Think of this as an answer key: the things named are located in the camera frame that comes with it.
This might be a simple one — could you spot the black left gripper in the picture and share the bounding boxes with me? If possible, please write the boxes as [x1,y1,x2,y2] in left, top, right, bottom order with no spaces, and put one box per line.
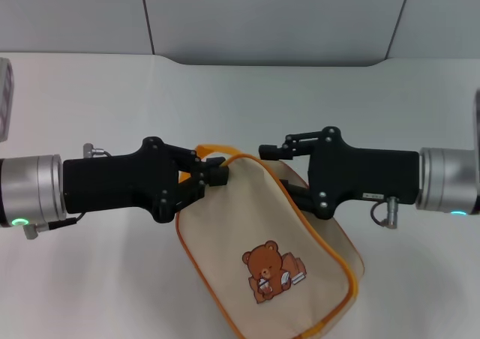
[62,136,231,224]

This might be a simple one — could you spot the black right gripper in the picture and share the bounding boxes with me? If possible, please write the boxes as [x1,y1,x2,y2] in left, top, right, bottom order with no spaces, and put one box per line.
[259,126,420,220]

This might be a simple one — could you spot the beige bear print food bag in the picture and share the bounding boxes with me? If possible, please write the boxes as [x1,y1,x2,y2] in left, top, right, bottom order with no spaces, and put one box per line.
[175,143,365,339]

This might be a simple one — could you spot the right gripper silver plug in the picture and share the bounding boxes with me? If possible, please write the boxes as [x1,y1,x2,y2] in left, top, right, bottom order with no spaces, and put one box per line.
[370,195,399,228]

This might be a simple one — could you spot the gripper silver plug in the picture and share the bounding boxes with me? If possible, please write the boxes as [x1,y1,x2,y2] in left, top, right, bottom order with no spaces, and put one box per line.
[82,142,113,157]
[370,195,399,228]

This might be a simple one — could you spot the left gripper silver plug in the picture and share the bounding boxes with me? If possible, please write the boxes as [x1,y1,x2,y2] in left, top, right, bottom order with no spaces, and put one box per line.
[82,142,113,157]

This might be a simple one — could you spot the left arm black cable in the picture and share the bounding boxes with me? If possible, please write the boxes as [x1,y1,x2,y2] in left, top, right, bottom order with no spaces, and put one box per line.
[22,216,80,241]

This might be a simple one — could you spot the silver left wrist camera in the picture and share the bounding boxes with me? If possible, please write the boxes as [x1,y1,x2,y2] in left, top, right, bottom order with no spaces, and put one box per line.
[0,56,16,143]

